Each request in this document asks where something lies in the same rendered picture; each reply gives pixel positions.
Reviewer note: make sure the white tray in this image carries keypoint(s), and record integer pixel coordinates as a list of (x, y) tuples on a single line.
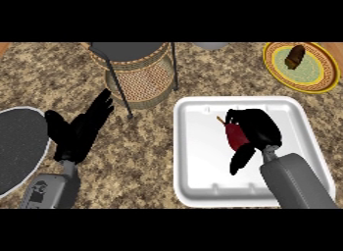
[(203, 157)]

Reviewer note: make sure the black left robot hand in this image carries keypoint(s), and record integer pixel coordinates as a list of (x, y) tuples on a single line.
[(79, 130)]

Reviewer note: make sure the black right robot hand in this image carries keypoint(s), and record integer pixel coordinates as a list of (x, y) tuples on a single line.
[(260, 125)]

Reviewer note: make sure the tiered wicker basket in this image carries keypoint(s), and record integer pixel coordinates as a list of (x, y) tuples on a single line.
[(138, 72)]

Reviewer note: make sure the red pear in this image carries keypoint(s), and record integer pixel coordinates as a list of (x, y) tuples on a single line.
[(236, 135)]

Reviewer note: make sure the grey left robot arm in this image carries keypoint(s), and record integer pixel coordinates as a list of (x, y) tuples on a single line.
[(53, 191)]

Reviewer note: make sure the yellow rimmed green plate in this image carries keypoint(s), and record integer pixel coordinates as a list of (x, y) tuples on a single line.
[(307, 70)]

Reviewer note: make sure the dark grey round board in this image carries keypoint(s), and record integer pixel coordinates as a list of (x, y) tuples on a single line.
[(8, 153)]

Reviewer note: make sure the brown food piece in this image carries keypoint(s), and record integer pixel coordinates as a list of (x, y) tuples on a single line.
[(294, 57)]

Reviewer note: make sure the grey round object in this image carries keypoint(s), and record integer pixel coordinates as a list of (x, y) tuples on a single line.
[(211, 45)]

